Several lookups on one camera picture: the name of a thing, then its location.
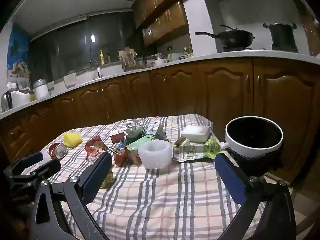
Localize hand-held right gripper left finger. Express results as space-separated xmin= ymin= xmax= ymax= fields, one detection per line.
xmin=26 ymin=151 xmax=113 ymax=240

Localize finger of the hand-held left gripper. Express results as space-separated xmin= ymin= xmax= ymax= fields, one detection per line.
xmin=21 ymin=159 xmax=62 ymax=188
xmin=3 ymin=152 xmax=43 ymax=178

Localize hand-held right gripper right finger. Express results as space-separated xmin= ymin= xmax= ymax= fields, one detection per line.
xmin=214 ymin=152 xmax=297 ymax=240

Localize white bin with black liner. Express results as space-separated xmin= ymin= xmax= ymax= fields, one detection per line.
xmin=225 ymin=116 xmax=284 ymax=178

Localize green foil wrapper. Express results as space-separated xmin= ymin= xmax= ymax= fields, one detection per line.
xmin=125 ymin=134 xmax=155 ymax=146

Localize olive flat wrapper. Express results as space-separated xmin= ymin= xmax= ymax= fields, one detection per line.
xmin=100 ymin=169 xmax=115 ymax=190

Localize crushed red can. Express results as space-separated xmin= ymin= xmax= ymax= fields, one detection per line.
xmin=49 ymin=142 xmax=68 ymax=160

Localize red crumpled wrapper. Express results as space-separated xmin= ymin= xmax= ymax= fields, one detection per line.
xmin=85 ymin=135 xmax=108 ymax=162

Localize yellow crumpled ball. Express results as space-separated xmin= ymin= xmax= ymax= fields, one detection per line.
xmin=62 ymin=132 xmax=83 ymax=147

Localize green drink carton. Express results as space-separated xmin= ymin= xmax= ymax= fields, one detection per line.
xmin=126 ymin=141 xmax=143 ymax=165

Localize red and white box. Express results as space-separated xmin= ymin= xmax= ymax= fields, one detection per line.
xmin=110 ymin=129 xmax=127 ymax=144

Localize white bubble wrap roll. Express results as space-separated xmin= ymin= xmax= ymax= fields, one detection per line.
xmin=138 ymin=140 xmax=173 ymax=174

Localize flattened milk carton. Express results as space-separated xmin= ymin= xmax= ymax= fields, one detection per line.
xmin=172 ymin=137 xmax=200 ymax=162

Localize white sponge block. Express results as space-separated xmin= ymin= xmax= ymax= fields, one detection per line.
xmin=180 ymin=125 xmax=211 ymax=143

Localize white electric kettle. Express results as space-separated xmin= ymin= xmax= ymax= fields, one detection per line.
xmin=10 ymin=89 xmax=31 ymax=107

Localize steel kettle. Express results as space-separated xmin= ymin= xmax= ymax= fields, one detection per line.
xmin=1 ymin=91 xmax=13 ymax=112

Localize white canister with metal lid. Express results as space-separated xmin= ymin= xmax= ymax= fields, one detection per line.
xmin=32 ymin=79 xmax=50 ymax=100

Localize plaid tablecloth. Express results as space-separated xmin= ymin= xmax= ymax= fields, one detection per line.
xmin=21 ymin=114 xmax=265 ymax=240

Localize dark silver wrapper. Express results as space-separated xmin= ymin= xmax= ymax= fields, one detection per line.
xmin=155 ymin=124 xmax=168 ymax=140

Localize brown lower cabinets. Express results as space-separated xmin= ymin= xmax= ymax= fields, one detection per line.
xmin=0 ymin=57 xmax=320 ymax=180

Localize brown cabinets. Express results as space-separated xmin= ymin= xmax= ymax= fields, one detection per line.
xmin=0 ymin=57 xmax=320 ymax=180
xmin=131 ymin=0 xmax=189 ymax=48

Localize sink faucet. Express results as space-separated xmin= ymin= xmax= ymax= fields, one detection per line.
xmin=89 ymin=59 xmax=102 ymax=78

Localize dark window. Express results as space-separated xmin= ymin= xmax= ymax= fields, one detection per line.
xmin=30 ymin=12 xmax=140 ymax=80

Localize utensil rack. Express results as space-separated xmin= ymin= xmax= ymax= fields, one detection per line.
xmin=118 ymin=47 xmax=144 ymax=71

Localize white kitchen countertop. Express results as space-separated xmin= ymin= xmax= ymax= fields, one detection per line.
xmin=0 ymin=50 xmax=320 ymax=120

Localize gas stove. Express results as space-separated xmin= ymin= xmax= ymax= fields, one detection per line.
xmin=221 ymin=46 xmax=253 ymax=53

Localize white pot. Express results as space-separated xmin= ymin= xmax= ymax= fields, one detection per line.
xmin=154 ymin=54 xmax=168 ymax=67

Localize black wok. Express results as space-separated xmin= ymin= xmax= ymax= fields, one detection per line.
xmin=194 ymin=25 xmax=255 ymax=49

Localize dark stock pot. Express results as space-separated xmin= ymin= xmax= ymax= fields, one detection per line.
xmin=262 ymin=22 xmax=299 ymax=53

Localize brown upper cabinets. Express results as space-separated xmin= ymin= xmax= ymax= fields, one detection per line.
xmin=131 ymin=0 xmax=189 ymax=48

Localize wall poster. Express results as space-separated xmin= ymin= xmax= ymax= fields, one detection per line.
xmin=6 ymin=25 xmax=32 ymax=85

